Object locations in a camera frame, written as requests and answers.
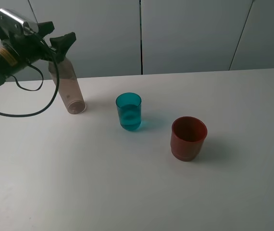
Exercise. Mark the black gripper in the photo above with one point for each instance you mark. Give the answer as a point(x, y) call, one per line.
point(28, 49)

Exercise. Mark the smoky transparent plastic bottle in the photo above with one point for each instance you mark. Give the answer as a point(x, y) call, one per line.
point(69, 89)

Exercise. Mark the teal translucent plastic cup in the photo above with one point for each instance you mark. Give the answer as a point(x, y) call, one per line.
point(129, 110)

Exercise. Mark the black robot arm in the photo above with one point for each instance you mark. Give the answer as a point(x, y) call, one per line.
point(7, 70)

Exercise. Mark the red plastic cup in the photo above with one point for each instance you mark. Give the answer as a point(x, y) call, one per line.
point(187, 138)

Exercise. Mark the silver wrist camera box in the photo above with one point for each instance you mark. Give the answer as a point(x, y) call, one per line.
point(13, 23)

